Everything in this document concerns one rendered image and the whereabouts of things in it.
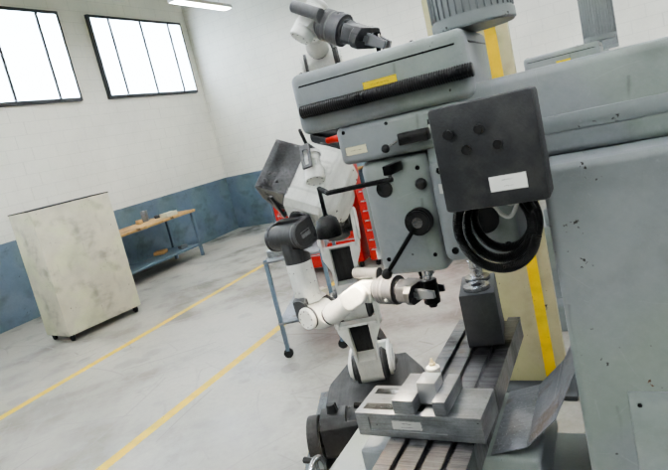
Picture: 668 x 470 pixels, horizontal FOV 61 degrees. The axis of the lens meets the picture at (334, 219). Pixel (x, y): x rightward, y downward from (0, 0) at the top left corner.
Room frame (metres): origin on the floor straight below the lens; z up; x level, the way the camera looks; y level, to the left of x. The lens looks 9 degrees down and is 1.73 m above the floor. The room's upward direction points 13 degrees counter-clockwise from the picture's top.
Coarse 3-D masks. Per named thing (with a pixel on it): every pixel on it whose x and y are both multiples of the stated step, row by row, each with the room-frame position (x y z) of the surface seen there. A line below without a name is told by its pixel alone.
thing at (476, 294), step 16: (464, 288) 1.86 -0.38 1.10; (480, 288) 1.82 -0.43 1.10; (496, 288) 1.92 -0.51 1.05; (464, 304) 1.82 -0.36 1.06; (480, 304) 1.81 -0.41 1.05; (496, 304) 1.79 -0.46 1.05; (464, 320) 1.83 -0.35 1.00; (480, 320) 1.81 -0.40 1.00; (496, 320) 1.80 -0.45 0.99; (480, 336) 1.81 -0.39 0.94; (496, 336) 1.80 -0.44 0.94
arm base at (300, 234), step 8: (304, 216) 1.89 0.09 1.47; (280, 224) 1.97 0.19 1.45; (296, 224) 1.85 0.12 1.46; (304, 224) 1.87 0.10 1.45; (312, 224) 1.90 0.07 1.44; (296, 232) 1.84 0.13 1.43; (304, 232) 1.86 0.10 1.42; (312, 232) 1.89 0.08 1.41; (264, 240) 1.92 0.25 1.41; (296, 240) 1.83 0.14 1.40; (304, 240) 1.85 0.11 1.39; (312, 240) 1.88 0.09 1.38
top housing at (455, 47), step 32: (448, 32) 1.33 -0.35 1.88; (352, 64) 1.44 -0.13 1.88; (384, 64) 1.40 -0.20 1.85; (416, 64) 1.37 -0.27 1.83; (448, 64) 1.33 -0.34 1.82; (480, 64) 1.42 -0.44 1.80; (320, 96) 1.49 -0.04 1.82; (416, 96) 1.37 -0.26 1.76; (448, 96) 1.34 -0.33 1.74; (320, 128) 1.50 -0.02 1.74
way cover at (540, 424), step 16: (560, 368) 1.51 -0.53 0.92; (544, 384) 1.54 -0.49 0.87; (560, 384) 1.41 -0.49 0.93; (512, 400) 1.56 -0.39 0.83; (528, 400) 1.51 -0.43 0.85; (544, 400) 1.43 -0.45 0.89; (560, 400) 1.29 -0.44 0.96; (512, 416) 1.47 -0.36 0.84; (528, 416) 1.43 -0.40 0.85; (544, 416) 1.34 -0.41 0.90; (512, 432) 1.39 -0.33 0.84; (528, 432) 1.36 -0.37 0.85; (496, 448) 1.35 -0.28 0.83; (512, 448) 1.32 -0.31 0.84
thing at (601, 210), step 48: (624, 144) 1.19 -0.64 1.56; (576, 192) 1.13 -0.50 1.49; (624, 192) 1.09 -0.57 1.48; (576, 240) 1.14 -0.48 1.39; (624, 240) 1.10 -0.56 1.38; (576, 288) 1.15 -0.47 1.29; (624, 288) 1.11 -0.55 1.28; (576, 336) 1.16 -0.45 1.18; (624, 336) 1.11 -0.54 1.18; (624, 384) 1.12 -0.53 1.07; (624, 432) 1.13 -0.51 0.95
